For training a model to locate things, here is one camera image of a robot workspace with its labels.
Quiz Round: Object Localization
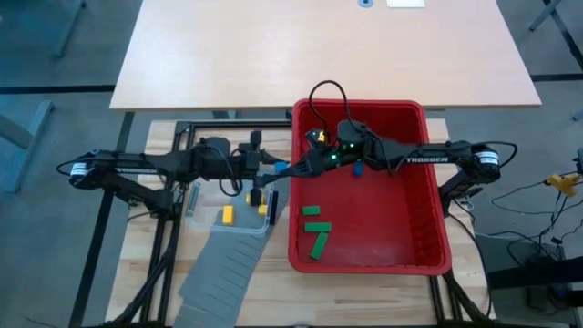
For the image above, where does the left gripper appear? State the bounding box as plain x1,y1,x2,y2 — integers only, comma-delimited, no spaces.
234,130,286,207

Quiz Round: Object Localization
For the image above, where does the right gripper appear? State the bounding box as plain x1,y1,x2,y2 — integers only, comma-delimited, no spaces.
285,128,343,180

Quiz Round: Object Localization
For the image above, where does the clear plastic container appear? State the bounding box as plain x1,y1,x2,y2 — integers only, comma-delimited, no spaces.
184,175,280,237

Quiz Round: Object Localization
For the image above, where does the grey slotted divider panel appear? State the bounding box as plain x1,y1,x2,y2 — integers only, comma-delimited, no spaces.
179,177,292,323

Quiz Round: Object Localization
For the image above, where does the red plastic bin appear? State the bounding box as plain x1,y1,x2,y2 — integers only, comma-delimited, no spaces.
288,98,453,277

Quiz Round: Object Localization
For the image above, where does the light wooden desk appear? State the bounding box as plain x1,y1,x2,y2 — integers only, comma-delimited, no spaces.
108,0,542,112

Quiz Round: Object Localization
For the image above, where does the grey metal furniture leg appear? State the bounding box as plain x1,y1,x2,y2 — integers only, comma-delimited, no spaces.
52,0,87,59
527,0,562,33
0,100,56,195

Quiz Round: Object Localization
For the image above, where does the yellow connector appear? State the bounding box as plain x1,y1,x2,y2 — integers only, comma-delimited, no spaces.
546,172,576,198

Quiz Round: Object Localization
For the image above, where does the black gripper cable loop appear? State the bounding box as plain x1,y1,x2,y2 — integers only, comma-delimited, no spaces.
217,148,245,198
307,79,353,134

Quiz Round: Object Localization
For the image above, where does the black left arm cable bundle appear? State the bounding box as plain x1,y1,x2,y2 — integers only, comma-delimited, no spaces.
104,213,183,328

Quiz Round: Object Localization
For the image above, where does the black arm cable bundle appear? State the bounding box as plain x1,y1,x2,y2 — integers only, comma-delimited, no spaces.
432,213,496,325
104,213,183,328

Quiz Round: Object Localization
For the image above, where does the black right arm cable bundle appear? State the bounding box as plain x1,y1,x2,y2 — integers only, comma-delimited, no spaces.
432,213,496,325

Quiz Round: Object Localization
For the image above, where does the black floor cable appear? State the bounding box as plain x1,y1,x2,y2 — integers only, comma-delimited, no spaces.
490,179,583,265

